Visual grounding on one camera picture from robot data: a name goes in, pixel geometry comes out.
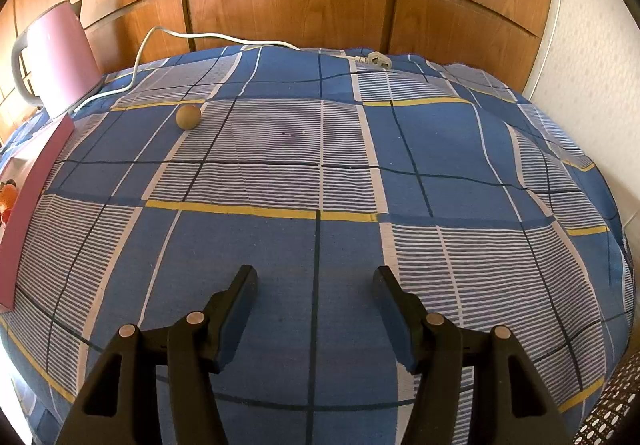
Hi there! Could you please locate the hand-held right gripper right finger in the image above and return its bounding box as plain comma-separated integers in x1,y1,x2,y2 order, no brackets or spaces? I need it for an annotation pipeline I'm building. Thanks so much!
372,266,573,445

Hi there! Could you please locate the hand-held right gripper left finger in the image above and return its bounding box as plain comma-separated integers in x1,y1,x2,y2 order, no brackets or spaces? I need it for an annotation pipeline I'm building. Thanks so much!
55,265,259,445

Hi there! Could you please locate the small tan round fruit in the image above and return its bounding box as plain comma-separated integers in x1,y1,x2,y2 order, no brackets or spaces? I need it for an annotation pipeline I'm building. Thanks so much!
175,104,202,131

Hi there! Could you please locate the pink cardboard tray box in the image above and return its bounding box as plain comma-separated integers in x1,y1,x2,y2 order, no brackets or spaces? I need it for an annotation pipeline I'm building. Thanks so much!
0,118,76,311

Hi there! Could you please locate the orange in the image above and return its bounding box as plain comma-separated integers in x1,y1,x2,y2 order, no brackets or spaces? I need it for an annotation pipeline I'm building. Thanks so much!
0,180,20,211

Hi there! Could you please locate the blue plaid bedsheet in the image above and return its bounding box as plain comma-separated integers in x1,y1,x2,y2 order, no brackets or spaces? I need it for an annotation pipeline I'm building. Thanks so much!
0,45,636,445

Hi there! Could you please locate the pink electric kettle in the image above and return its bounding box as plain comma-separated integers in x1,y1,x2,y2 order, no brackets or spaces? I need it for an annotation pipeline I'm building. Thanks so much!
11,0,103,121

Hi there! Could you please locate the white power cable with plug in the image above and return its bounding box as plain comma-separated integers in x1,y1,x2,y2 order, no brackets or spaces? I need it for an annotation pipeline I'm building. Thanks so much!
72,26,391,113

